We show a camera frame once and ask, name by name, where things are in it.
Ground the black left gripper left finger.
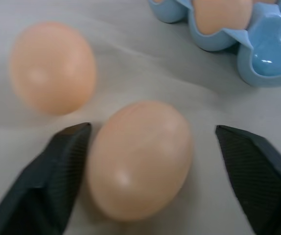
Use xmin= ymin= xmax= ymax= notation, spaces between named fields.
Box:
xmin=0 ymin=122 xmax=92 ymax=235

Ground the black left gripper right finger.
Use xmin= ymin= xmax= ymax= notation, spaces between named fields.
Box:
xmin=215 ymin=125 xmax=281 ymax=235

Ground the beige egg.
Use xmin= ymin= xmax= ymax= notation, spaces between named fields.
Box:
xmin=9 ymin=21 xmax=97 ymax=116
xmin=193 ymin=0 xmax=254 ymax=35
xmin=86 ymin=100 xmax=194 ymax=222

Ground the blue ceramic egg tray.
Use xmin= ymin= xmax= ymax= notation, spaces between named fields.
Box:
xmin=147 ymin=0 xmax=281 ymax=87

